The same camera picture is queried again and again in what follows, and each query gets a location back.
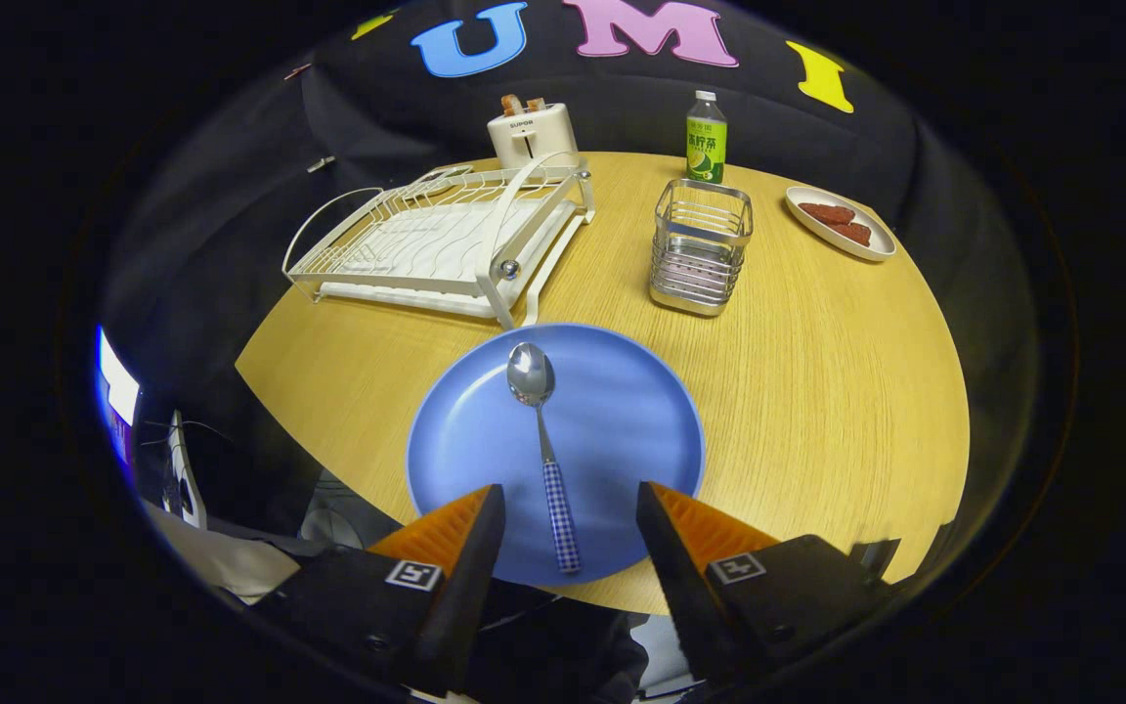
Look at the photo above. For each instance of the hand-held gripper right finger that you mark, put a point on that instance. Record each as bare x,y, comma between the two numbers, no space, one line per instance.
671,587

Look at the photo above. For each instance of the red meat slice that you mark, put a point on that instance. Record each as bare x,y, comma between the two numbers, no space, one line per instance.
852,234
827,212

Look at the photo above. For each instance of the green label drink bottle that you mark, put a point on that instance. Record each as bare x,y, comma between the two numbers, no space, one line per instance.
707,147

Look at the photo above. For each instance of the white clip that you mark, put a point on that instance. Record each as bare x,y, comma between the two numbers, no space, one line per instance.
321,163

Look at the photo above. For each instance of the blue plate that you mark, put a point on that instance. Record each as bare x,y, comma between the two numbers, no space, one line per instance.
622,420

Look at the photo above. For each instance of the white toaster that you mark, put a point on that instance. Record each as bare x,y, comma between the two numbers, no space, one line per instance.
534,142

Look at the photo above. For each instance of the lit computer monitor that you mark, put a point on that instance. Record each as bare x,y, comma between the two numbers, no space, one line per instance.
118,391

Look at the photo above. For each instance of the white oval dish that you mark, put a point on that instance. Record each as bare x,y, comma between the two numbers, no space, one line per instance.
876,249

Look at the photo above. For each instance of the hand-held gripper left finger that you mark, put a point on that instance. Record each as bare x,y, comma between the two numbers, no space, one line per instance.
470,587

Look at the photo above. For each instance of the black backdrop cloth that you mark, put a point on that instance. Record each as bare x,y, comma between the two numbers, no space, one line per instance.
407,117

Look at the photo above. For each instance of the dark grey chair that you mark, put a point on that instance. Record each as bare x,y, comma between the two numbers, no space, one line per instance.
878,557

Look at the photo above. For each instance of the red clip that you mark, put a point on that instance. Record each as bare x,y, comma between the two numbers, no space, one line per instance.
297,70

